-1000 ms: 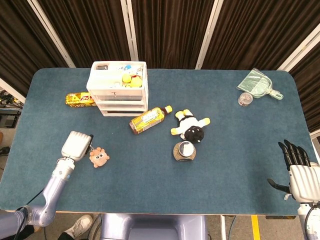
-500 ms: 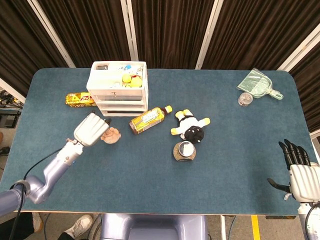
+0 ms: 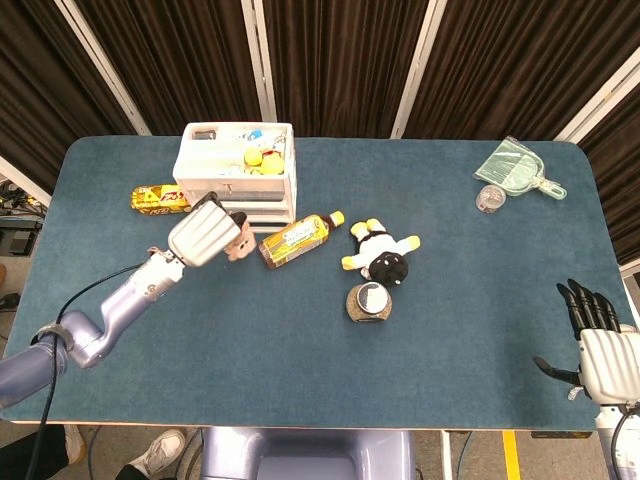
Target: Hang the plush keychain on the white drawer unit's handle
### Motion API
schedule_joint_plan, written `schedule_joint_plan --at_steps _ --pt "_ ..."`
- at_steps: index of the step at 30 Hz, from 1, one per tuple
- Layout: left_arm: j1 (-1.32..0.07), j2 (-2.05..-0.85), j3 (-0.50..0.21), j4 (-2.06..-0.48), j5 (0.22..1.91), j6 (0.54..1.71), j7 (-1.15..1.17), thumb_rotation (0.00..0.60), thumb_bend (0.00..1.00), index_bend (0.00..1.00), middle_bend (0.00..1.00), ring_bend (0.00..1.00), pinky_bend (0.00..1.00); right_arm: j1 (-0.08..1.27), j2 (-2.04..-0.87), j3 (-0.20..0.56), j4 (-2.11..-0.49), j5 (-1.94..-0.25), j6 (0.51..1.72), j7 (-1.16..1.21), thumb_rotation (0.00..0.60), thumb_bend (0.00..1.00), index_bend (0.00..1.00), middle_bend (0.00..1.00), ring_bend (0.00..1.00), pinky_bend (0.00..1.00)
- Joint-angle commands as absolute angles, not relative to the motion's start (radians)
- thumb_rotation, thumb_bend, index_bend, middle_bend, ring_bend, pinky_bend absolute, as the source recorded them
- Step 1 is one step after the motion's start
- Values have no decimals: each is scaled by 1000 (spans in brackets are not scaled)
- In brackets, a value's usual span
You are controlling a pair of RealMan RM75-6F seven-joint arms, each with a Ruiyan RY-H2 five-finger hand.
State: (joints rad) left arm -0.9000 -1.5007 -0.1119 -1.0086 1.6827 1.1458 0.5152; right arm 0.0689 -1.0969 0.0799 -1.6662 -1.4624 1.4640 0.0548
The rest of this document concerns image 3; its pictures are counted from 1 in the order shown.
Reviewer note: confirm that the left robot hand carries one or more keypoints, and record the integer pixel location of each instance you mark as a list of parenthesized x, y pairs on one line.
[(205, 235)]

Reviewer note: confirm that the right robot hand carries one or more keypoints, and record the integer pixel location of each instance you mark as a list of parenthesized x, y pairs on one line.
[(605, 365)]

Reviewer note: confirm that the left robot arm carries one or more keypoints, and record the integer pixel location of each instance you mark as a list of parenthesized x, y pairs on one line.
[(100, 315)]

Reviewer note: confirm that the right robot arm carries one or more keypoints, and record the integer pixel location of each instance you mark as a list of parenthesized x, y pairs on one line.
[(620, 442)]

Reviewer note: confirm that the yellow snack package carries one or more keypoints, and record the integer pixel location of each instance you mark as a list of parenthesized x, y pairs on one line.
[(159, 200)]

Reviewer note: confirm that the white plastic drawer organizer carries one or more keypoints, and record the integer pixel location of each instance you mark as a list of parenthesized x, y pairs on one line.
[(235, 170)]

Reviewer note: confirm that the yellow ball toy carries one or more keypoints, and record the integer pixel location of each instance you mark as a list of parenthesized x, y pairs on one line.
[(252, 156)]

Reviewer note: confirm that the yellow label tea bottle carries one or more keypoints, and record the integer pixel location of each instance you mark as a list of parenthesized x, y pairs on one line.
[(297, 240)]

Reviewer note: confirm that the yellow plush toy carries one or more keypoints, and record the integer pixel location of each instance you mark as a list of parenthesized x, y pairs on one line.
[(272, 162)]

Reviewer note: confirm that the blue table mat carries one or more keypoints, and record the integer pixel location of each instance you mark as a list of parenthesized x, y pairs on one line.
[(300, 360)]

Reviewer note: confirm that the black white penguin plush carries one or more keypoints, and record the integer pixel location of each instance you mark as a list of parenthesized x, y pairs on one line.
[(380, 252)]

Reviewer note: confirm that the round speckled jar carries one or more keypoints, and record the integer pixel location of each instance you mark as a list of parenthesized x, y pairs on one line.
[(369, 302)]

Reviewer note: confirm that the small clear plastic cup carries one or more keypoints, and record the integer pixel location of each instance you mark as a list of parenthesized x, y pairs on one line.
[(490, 198)]

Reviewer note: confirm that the green mini dustpan set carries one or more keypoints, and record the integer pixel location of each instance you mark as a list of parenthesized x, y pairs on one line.
[(517, 167)]

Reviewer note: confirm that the white sneaker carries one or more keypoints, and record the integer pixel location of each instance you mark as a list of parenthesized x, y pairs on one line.
[(162, 450)]

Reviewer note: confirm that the robot torso base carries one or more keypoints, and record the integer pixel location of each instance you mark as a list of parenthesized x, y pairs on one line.
[(307, 454)]

